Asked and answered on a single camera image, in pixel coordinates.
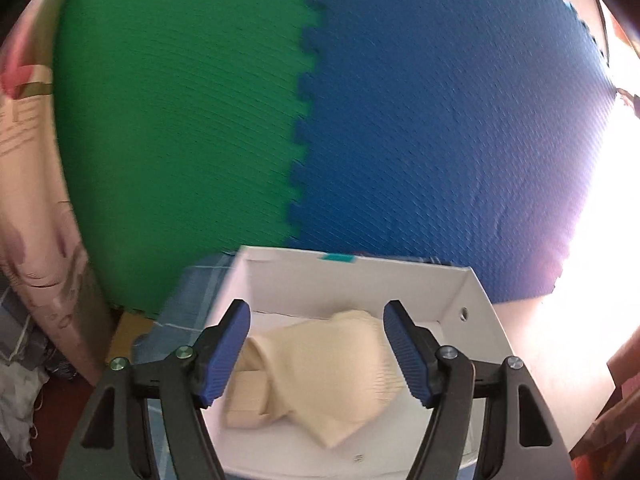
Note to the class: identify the blue checked cloth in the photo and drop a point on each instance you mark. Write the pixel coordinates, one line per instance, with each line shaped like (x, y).
(190, 300)

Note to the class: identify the white cardboard shoebox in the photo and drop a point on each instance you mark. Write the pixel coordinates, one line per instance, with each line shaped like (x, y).
(475, 310)

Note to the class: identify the green foam mat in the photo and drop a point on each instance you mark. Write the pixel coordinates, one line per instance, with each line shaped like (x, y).
(175, 135)

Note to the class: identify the floral fabric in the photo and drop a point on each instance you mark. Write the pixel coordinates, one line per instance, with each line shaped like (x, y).
(30, 185)

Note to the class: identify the grey checked cloth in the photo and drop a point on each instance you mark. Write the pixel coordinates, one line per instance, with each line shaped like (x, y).
(15, 320)

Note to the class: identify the beige underwear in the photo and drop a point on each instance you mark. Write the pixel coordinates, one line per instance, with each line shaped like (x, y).
(325, 370)

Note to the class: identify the yellow foam mat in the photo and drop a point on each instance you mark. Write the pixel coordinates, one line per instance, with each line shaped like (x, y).
(127, 332)

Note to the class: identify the blue foam mat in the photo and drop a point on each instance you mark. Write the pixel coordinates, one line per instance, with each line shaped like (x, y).
(450, 135)

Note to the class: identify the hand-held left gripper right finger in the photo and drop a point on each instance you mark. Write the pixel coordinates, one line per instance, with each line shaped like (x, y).
(407, 355)

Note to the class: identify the white printed plastic bag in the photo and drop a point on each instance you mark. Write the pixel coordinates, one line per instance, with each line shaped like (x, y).
(17, 400)

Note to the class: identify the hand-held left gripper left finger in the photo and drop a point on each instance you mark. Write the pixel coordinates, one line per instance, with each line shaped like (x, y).
(225, 355)

